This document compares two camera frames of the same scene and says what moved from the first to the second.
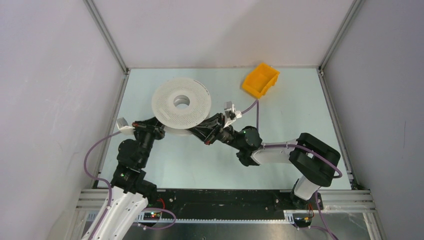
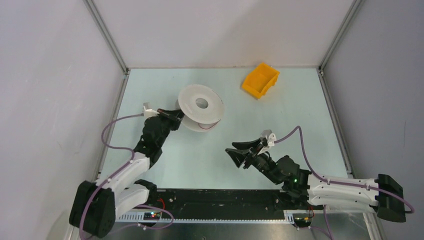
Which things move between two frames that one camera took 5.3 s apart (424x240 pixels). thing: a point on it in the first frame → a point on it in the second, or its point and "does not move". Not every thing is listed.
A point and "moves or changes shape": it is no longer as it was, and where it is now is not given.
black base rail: (232, 204) does not move
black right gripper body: (227, 134) → (263, 163)
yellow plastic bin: (259, 81) does not move
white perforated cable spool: (180, 104) moves or changes shape
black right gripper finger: (203, 131) → (238, 155)
